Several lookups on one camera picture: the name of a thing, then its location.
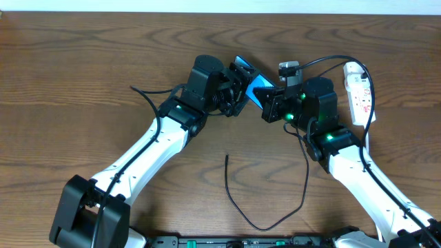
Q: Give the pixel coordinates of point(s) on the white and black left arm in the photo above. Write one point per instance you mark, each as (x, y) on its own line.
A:
(96, 212)

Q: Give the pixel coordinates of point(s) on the blue Samsung Galaxy smartphone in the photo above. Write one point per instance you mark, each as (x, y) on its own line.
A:
(259, 81)

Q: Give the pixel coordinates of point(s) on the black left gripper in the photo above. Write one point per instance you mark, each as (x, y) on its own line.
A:
(238, 89)

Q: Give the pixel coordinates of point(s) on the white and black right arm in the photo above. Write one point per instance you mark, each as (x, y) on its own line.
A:
(311, 106)

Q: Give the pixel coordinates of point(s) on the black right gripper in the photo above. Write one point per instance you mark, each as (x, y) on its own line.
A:
(271, 104)

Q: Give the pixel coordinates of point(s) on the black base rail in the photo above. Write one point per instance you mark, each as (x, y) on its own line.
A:
(238, 242)

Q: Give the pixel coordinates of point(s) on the white power strip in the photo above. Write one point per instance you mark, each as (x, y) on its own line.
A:
(358, 90)

